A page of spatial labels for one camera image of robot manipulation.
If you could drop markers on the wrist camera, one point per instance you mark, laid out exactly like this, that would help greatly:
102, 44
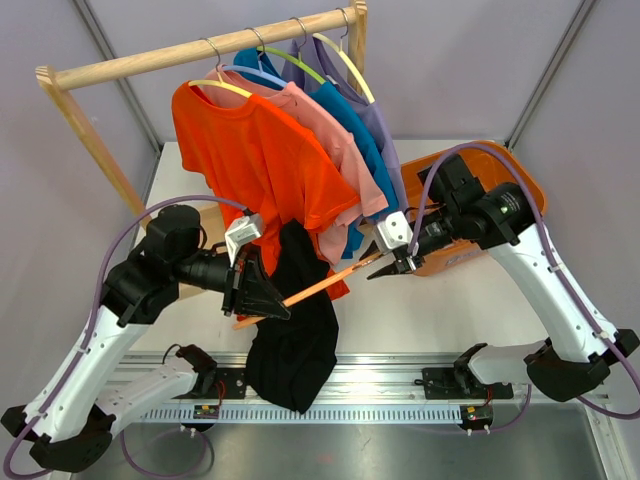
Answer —
241, 232
393, 232

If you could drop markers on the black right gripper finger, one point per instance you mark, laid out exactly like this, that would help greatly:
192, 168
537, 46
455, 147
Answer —
394, 268
372, 253

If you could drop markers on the green clothes hanger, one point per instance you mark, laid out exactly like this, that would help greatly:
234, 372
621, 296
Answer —
306, 71

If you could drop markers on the wooden clothes rack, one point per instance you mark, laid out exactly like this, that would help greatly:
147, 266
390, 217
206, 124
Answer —
58, 85

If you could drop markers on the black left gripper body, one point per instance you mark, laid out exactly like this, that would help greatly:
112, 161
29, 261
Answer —
233, 284

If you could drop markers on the blue t shirt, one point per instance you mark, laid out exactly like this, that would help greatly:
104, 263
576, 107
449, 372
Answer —
367, 147

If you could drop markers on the orange clothes hanger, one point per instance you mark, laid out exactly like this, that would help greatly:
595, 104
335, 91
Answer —
313, 289

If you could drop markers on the pink t shirt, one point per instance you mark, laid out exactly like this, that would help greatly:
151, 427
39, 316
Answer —
339, 145

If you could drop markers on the black t shirt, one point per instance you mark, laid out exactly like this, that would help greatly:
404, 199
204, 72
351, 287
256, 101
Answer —
289, 361

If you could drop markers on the cream clothes hanger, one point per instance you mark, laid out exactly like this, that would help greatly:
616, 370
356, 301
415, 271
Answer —
345, 65

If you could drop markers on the light blue clothes hanger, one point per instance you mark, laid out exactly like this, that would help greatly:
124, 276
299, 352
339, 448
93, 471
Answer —
254, 65

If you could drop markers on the aluminium mounting rail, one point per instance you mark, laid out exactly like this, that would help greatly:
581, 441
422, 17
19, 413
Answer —
362, 389

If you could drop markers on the orange t shirt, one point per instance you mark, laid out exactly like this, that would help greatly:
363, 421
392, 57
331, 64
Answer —
253, 153

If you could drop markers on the yellow clothes hanger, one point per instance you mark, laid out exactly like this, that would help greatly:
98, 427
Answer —
219, 83

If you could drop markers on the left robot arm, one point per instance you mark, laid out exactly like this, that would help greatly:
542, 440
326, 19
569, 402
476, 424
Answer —
73, 420

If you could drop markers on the lavender t shirt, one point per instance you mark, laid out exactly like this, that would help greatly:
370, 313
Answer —
336, 91

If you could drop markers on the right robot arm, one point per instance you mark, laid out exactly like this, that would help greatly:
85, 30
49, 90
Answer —
503, 219

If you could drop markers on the wooden tray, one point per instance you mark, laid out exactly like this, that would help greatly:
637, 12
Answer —
212, 222

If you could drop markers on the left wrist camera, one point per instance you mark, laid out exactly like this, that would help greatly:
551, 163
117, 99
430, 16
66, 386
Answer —
241, 232

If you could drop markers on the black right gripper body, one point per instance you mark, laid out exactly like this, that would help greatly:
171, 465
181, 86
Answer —
415, 262

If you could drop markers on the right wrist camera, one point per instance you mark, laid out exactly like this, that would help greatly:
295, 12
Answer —
393, 232

